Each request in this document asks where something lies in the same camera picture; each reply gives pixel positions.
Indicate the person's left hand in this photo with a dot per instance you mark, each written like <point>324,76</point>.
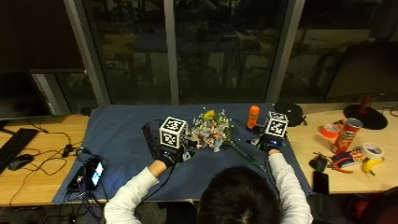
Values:
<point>165,156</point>

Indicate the person's right hand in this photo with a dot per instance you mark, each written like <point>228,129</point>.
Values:
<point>272,143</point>

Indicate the colourful flower bouquet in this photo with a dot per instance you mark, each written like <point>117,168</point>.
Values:
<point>212,130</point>

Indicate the white marker cube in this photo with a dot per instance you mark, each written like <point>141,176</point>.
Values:
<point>172,132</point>
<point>277,125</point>

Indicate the orange glue stick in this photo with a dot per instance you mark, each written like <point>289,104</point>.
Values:
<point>253,116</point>

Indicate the black round cap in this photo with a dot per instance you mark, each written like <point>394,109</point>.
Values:
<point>289,112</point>

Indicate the small black pouch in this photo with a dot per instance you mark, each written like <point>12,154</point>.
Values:
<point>318,163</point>

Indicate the blue table cloth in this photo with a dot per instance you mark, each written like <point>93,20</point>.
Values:
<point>120,133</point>

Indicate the orange tape roll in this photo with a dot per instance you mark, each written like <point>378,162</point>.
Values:
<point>329,131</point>

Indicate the black dark-screen smartphone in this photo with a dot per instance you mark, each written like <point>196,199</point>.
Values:
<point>321,183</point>

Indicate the red chip can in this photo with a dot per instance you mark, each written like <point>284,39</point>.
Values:
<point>346,137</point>

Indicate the small colourful box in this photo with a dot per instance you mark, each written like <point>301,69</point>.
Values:
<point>347,158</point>

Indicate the smartphone with lit screen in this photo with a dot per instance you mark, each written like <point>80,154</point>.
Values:
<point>95,173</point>

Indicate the white tape roll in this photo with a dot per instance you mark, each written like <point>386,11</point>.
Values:
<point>371,150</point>

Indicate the yellow banana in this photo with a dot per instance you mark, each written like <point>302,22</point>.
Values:
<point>370,166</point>

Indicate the black power bank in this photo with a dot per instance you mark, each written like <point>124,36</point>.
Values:
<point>76,179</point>

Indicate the monitor with red-necked stand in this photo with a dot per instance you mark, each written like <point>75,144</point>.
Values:
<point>366,71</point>

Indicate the dark red bag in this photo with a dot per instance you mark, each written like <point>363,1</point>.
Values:
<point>374,208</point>

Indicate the black computer mouse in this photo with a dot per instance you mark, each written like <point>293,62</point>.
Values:
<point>20,161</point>

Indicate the black keyboard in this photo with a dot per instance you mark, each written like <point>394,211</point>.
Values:
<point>16,146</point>

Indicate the black computer monitor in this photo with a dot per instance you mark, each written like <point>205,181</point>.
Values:
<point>20,93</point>

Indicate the grey window frame post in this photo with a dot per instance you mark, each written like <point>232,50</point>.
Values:
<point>285,53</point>
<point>170,53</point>
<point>85,53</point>

